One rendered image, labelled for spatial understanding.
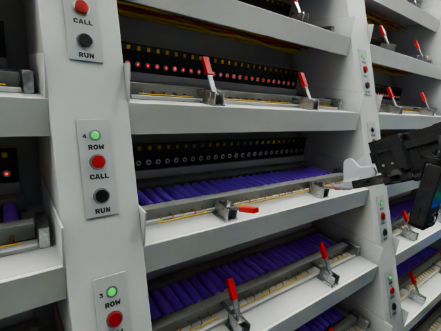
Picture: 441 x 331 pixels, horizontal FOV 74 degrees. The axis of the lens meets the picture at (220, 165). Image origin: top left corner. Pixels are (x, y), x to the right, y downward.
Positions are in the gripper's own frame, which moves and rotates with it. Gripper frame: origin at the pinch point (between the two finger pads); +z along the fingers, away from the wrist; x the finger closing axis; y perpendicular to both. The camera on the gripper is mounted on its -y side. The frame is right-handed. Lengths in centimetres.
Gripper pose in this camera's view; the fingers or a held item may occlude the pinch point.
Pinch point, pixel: (346, 187)
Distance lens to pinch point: 66.5
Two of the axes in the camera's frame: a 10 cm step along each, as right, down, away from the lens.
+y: -2.0, -9.7, 1.4
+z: -5.6, 2.3, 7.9
